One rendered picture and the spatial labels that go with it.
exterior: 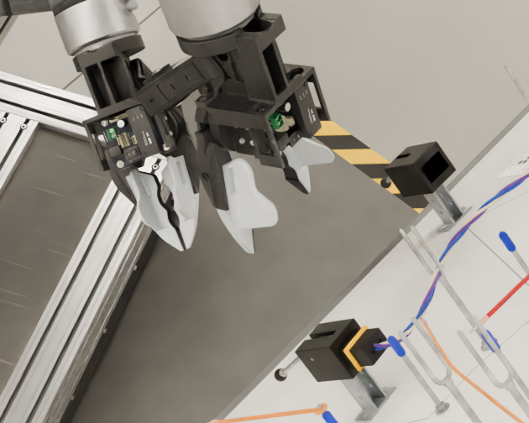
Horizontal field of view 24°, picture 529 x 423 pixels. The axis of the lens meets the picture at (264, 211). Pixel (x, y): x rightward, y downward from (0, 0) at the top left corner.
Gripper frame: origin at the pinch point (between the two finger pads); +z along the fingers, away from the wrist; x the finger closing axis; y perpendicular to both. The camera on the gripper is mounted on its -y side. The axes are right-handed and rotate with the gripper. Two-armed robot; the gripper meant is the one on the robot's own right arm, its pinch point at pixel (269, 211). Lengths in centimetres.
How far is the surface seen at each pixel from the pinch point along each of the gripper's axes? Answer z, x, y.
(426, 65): 80, 134, -83
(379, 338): 14.1, 0.7, 7.3
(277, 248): 87, 75, -87
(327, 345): 13.9, -1.8, 3.1
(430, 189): 21.9, 30.2, -6.5
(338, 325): 14.4, 1.2, 2.2
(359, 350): 13.7, -1.6, 6.7
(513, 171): 26.8, 41.3, -2.5
